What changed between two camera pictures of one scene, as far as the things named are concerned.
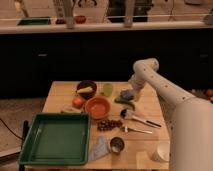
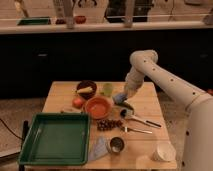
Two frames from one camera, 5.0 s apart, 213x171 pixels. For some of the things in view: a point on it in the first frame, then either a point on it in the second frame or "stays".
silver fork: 127,129 stays
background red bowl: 80,19 stays
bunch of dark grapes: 106,125 stays
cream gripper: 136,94 to 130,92
